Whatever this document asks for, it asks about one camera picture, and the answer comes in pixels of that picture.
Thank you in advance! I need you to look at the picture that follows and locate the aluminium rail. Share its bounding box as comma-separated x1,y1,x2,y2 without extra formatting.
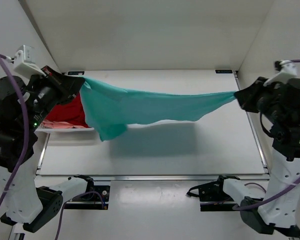
34,174,270,183

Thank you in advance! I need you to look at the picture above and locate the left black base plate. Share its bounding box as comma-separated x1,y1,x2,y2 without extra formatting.
64,181,111,211

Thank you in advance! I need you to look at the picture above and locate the red t shirt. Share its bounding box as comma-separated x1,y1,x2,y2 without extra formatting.
45,93,89,128

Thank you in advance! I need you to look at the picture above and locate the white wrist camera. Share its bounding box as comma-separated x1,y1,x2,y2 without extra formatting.
6,45,46,79
263,60,297,87

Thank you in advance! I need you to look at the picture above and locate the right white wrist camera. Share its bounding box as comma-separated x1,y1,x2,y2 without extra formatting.
263,60,297,87

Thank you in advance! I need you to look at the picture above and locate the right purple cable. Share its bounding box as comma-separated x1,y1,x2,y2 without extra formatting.
200,58,300,212

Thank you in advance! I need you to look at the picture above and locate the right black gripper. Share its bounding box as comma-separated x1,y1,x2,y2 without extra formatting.
233,76,285,122

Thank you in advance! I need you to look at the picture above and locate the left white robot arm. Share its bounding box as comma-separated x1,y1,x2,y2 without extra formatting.
0,66,95,233

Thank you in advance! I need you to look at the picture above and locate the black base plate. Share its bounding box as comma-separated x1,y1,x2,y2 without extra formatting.
197,175,248,212
64,181,111,211

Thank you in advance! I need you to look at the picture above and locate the white plastic laundry basket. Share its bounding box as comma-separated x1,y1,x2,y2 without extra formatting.
35,128,99,146

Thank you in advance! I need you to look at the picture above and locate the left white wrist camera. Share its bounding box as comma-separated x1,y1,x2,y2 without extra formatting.
6,45,46,79

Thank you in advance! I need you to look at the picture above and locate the purple cable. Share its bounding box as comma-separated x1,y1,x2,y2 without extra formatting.
200,58,300,212
0,51,108,240

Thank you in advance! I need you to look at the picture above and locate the teal t shirt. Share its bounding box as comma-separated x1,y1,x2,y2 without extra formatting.
79,78,235,142

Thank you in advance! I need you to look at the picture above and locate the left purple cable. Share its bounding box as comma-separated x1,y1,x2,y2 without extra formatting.
0,51,108,240

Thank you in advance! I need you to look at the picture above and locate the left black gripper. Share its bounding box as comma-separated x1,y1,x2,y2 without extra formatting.
32,51,91,112

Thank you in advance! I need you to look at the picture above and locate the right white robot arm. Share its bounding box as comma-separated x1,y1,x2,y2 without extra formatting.
187,77,300,238

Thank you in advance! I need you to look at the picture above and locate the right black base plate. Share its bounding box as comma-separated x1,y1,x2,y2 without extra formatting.
197,175,248,212

